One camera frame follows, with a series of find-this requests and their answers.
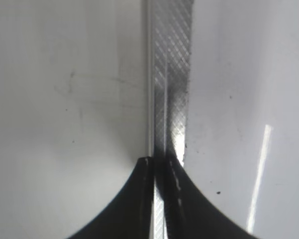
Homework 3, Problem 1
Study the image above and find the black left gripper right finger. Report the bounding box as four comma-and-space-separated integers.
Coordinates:
153, 149, 254, 239

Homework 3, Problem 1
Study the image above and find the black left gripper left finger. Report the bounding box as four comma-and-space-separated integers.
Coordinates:
70, 157, 153, 239

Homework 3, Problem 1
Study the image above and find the white board with grey frame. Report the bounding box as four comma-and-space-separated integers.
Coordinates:
149, 0, 299, 239

